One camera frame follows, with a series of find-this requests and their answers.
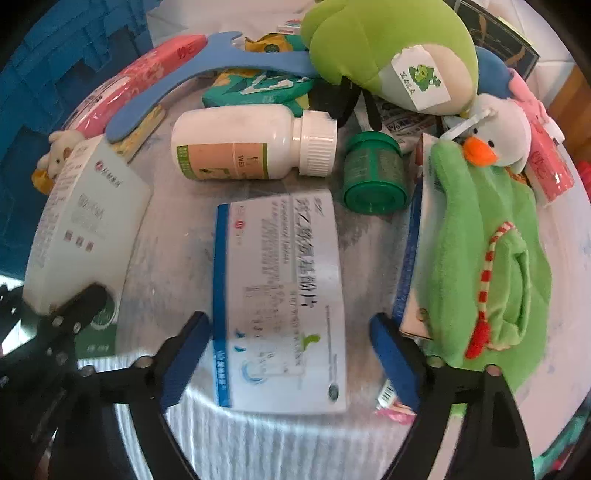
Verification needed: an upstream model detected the white blue medicine box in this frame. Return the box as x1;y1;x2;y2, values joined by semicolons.
212;189;348;415

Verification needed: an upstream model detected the tall white medicine box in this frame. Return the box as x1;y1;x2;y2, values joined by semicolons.
23;136;151;330

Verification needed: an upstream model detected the pink tissue box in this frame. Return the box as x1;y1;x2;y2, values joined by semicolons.
522;101;574;207

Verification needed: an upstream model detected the green plastic jar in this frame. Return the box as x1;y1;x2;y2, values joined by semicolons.
342;132;409;215

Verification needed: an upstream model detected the green frog plush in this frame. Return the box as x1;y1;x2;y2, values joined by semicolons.
301;1;479;119

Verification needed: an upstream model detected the white penguin plush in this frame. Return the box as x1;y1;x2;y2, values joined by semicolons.
441;94;532;174

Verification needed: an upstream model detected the green plush cloth toy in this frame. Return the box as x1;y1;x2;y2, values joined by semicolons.
427;140;552;390

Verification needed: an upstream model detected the small cream bear plush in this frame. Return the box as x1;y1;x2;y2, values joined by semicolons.
31;129;85;195

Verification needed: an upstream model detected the yellow sponge pack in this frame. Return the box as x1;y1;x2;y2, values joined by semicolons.
111;104;166;163

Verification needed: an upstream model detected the white pill bottle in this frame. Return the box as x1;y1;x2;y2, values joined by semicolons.
170;104;338;181

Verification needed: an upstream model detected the long pink tissue pack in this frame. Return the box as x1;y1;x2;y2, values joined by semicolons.
61;34;207;138

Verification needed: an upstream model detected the blue plastic crate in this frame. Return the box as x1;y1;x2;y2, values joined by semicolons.
1;1;159;279

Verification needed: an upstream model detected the green wipes pack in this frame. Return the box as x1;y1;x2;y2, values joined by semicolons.
202;69;315;118

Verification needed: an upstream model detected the blue foam boomerang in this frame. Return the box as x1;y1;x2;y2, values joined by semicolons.
105;31;320;144

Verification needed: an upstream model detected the yellow snack packet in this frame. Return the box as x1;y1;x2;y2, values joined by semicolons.
245;32;307;53

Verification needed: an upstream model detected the blue pink plush toy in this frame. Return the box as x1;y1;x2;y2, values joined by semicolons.
475;46;537;102

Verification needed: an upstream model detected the red white flat box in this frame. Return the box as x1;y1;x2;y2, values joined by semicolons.
276;19;301;35

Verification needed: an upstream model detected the black gift bag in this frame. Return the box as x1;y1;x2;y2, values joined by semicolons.
450;0;540;80

